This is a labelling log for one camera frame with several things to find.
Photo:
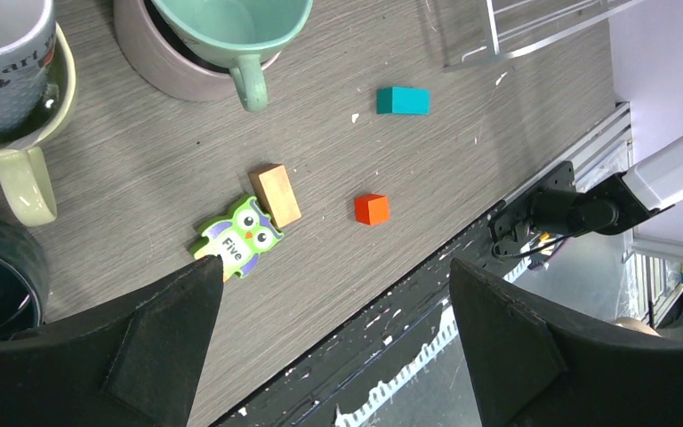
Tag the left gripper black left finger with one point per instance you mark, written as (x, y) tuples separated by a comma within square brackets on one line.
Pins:
[(135, 360)]

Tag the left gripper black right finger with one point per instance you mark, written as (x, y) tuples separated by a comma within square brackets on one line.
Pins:
[(533, 362)]

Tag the dark teal mug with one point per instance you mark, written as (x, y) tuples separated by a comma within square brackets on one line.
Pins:
[(24, 281)]

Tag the light green cream mug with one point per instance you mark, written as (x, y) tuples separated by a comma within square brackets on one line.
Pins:
[(24, 176)]

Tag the lilac pink mug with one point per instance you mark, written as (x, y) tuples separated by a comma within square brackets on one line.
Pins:
[(163, 60)]

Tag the blue grey small cup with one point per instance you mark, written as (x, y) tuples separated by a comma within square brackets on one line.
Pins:
[(27, 40)]

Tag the pale green small mug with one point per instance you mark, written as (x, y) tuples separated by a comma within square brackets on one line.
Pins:
[(238, 35)]

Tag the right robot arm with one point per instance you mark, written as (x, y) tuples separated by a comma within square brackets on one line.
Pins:
[(616, 204)]

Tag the black base bar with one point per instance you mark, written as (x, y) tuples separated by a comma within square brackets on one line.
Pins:
[(346, 377)]

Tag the green owl toy block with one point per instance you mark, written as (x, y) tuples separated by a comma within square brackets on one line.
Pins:
[(239, 237)]

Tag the red cube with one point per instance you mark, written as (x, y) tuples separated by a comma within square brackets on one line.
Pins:
[(372, 209)]

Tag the tan wooden block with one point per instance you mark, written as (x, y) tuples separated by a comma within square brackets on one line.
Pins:
[(275, 193)]

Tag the teal block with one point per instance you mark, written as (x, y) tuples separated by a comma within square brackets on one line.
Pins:
[(397, 100)]

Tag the white wire dish rack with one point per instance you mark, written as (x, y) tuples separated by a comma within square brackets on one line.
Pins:
[(482, 33)]

